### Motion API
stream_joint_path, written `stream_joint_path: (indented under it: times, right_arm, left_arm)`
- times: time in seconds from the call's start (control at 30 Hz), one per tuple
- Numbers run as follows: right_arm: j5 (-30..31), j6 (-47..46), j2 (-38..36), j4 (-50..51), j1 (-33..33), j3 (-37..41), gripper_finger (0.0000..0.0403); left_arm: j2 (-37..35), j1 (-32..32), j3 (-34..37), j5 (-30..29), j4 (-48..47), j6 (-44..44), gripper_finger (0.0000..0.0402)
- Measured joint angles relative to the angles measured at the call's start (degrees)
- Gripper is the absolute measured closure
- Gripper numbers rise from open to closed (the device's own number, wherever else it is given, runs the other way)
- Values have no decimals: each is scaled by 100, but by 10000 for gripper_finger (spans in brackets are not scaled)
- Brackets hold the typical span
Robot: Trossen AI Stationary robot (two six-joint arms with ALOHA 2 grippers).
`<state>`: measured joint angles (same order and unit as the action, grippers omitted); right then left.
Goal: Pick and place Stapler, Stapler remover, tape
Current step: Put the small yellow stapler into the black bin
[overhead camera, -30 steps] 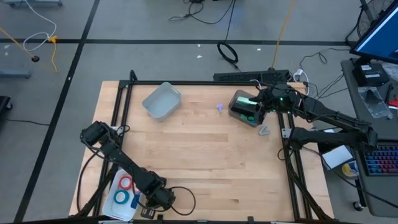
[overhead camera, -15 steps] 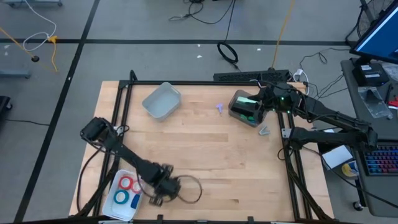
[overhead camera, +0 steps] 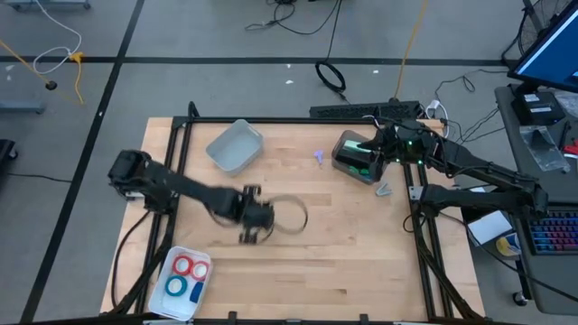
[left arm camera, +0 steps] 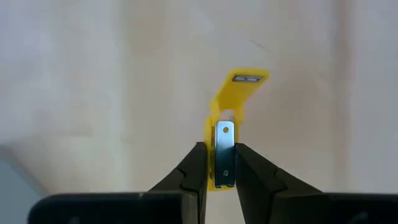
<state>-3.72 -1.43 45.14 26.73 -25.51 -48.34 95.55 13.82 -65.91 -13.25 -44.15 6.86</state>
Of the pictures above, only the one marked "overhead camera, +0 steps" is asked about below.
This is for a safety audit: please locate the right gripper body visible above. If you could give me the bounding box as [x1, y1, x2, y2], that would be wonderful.
[381, 122, 438, 166]

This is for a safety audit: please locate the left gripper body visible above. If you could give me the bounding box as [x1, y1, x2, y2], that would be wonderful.
[237, 183, 275, 245]

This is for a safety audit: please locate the mint green stapler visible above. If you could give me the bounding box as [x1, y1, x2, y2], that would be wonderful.
[339, 139, 378, 167]

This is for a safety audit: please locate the pink tape roll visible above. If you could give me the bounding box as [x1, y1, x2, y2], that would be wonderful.
[190, 260, 211, 283]

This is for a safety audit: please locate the red tape roll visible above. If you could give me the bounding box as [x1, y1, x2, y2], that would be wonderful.
[172, 255, 195, 277]

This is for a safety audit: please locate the blue tape roll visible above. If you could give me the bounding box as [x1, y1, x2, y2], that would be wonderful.
[189, 281, 206, 304]

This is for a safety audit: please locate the teal tape roll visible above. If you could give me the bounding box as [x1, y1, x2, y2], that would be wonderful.
[163, 274, 189, 298]

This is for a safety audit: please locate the grey translucent plastic bin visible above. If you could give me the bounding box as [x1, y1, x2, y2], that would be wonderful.
[331, 129, 393, 186]

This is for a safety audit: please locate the black power strip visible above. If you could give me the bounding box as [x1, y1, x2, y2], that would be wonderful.
[309, 99, 422, 120]

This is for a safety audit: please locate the white power adapter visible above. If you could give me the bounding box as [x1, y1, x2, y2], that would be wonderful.
[426, 99, 449, 119]

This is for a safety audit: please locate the white plastic bin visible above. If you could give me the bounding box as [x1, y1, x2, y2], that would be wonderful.
[205, 118, 266, 178]

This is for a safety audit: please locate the white paper box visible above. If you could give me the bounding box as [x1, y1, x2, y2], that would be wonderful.
[467, 209, 515, 247]

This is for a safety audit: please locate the grey desk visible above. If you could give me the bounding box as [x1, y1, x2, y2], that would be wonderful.
[494, 83, 578, 317]

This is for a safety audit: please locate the white rectangular tray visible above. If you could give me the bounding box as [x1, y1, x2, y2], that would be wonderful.
[147, 245, 214, 322]

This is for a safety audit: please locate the clear plastic bag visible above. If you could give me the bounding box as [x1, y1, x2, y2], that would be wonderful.
[518, 125, 573, 174]

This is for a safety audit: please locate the black mini computer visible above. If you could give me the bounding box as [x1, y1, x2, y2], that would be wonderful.
[511, 91, 566, 126]

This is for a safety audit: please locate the yellow blue cup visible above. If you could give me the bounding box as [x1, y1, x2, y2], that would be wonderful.
[495, 233, 523, 258]

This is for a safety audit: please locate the backlit keyboard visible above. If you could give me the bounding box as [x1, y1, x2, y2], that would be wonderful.
[526, 207, 578, 257]

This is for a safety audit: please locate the monitor with blue screen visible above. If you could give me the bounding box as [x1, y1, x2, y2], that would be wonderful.
[508, 0, 578, 95]

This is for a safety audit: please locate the black floor fan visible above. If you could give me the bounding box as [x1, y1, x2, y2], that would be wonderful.
[500, 0, 577, 69]

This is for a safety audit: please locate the black coiled cable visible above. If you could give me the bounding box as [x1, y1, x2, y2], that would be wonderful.
[313, 0, 348, 101]

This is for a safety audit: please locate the yellow hanging cable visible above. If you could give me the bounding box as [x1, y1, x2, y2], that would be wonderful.
[392, 0, 430, 101]

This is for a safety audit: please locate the black aluminium table frame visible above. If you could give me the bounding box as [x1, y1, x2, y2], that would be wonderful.
[107, 101, 487, 325]

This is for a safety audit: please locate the white floor cable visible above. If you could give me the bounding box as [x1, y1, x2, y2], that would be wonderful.
[33, 0, 84, 76]

